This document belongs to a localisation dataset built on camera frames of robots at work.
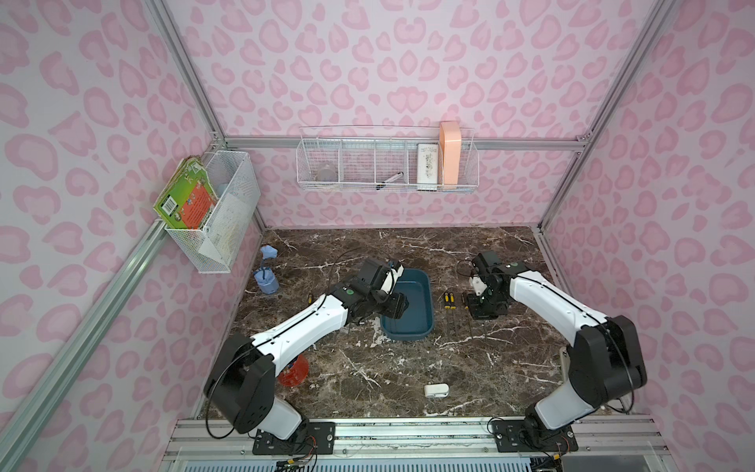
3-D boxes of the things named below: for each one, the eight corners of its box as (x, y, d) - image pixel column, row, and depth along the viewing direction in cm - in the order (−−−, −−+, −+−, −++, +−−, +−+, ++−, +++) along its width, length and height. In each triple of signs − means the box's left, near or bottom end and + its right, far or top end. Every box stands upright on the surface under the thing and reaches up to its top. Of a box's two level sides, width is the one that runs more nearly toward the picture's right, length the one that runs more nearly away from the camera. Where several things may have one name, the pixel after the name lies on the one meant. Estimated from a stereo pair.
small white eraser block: (425, 397, 81) (426, 394, 79) (424, 386, 83) (425, 383, 80) (448, 397, 81) (450, 394, 79) (447, 386, 83) (448, 382, 80)
